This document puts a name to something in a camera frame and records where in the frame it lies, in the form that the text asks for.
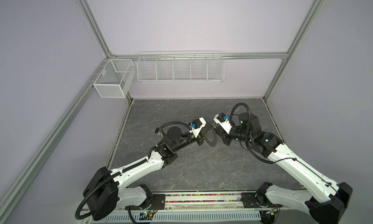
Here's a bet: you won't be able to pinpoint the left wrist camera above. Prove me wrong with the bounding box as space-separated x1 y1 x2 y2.
189 117 207 138

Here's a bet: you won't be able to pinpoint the aluminium frame profiles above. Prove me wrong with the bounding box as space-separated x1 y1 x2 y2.
1 0 326 224

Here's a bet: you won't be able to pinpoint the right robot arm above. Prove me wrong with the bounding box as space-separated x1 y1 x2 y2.
214 103 353 224

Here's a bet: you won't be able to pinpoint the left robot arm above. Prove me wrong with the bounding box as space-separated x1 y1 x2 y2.
74 118 214 221

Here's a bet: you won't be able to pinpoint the key with black tag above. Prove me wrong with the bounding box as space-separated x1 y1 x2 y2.
155 128 161 135

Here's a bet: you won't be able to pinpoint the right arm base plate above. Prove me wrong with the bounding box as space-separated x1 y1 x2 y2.
241 192 276 208

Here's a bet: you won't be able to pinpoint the long white wire basket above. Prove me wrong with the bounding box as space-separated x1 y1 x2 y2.
137 51 225 83

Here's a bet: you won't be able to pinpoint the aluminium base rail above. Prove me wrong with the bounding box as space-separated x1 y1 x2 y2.
77 189 307 214

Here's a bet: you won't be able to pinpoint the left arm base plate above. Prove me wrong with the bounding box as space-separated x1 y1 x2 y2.
131 193 166 210

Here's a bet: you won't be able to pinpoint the metal ring disc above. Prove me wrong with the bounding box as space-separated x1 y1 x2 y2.
205 128 218 147

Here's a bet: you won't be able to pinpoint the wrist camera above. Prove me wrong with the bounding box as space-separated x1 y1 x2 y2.
214 112 232 134
189 117 207 138

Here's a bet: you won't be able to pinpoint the white slotted cable duct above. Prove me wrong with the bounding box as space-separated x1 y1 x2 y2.
92 210 261 224

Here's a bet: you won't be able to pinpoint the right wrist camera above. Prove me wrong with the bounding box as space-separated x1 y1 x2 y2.
214 112 232 134

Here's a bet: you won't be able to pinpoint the white mesh box basket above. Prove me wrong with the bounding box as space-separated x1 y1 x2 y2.
93 59 136 98

